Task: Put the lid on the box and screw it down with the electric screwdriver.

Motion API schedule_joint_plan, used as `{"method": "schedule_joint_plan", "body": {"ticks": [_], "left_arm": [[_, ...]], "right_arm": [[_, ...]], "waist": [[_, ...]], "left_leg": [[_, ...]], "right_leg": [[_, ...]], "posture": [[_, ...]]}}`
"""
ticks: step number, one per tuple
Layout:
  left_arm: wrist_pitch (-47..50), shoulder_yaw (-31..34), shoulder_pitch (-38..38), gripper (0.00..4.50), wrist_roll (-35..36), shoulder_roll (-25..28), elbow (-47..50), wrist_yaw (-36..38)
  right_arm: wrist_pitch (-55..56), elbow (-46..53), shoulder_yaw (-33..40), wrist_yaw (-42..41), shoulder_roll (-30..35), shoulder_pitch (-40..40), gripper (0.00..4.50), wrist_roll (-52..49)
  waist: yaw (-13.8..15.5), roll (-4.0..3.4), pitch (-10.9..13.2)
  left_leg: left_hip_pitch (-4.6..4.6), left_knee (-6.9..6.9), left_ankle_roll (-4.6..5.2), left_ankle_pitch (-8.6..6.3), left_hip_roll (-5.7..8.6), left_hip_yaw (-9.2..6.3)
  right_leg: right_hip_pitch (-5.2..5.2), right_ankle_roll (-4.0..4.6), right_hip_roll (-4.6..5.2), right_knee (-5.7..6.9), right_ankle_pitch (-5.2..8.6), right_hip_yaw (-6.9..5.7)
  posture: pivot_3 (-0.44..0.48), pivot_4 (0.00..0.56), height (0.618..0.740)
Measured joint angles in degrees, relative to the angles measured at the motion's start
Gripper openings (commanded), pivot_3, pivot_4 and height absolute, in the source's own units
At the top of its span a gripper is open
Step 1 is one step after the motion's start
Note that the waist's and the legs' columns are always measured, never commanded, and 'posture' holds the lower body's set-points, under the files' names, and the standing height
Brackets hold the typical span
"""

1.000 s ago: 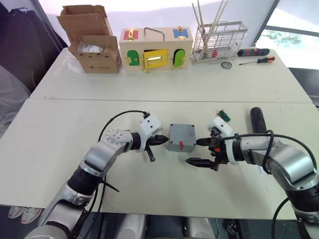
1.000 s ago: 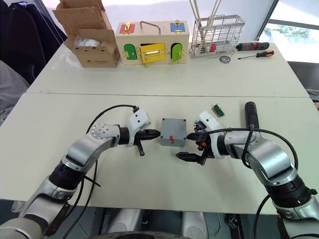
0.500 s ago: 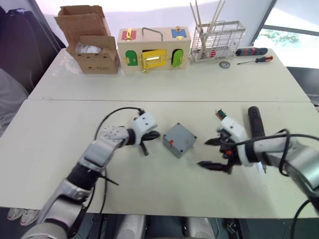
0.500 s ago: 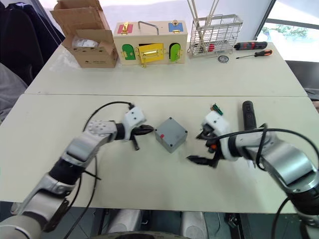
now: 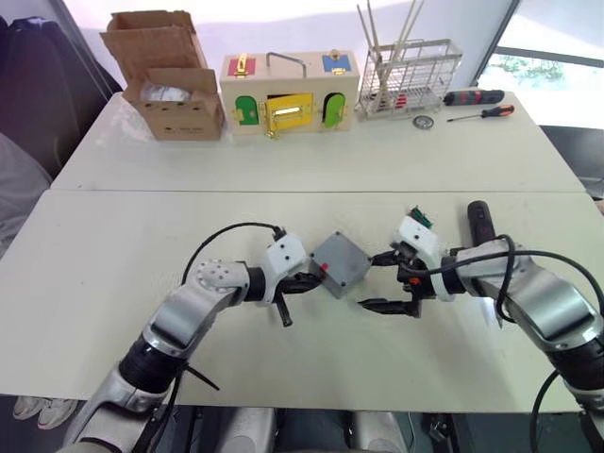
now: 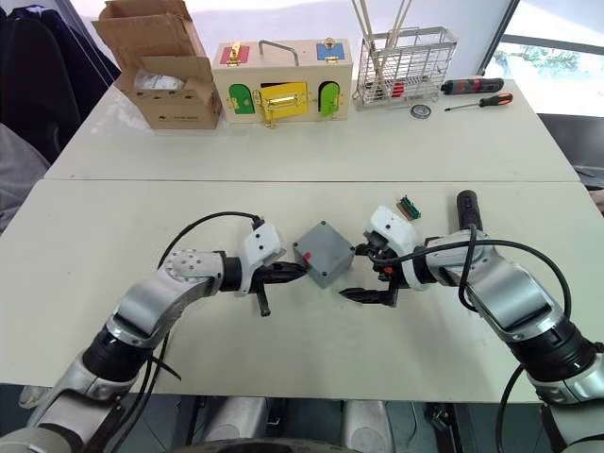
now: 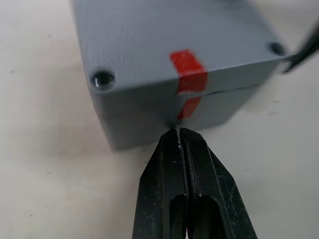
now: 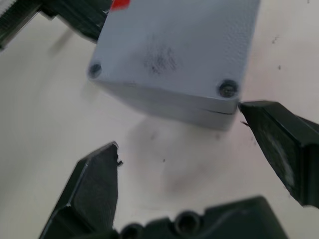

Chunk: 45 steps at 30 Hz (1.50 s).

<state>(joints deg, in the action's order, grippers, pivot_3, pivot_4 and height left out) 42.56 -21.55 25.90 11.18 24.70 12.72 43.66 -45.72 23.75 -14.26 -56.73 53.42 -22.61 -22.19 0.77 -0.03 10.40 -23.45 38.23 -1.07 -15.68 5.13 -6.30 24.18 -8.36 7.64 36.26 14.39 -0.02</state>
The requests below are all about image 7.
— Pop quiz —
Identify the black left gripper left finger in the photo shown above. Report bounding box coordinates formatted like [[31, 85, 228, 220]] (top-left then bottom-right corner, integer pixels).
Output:
[[132, 129, 189, 239]]

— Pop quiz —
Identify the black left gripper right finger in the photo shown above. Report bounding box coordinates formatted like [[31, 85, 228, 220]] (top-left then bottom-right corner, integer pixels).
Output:
[[179, 127, 257, 239]]

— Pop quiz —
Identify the grey plastic box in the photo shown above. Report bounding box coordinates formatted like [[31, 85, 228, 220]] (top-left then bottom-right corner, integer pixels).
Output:
[[91, 65, 277, 151]]

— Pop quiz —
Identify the black screw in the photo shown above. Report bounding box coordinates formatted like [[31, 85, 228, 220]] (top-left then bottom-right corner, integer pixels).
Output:
[[91, 70, 116, 89], [269, 42, 285, 54]]

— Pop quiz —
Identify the grey plastic box lid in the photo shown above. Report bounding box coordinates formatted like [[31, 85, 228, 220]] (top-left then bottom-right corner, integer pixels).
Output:
[[70, 0, 290, 96]]

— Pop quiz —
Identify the red tape strip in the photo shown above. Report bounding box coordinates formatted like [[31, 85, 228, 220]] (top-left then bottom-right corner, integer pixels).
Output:
[[169, 48, 208, 120]]

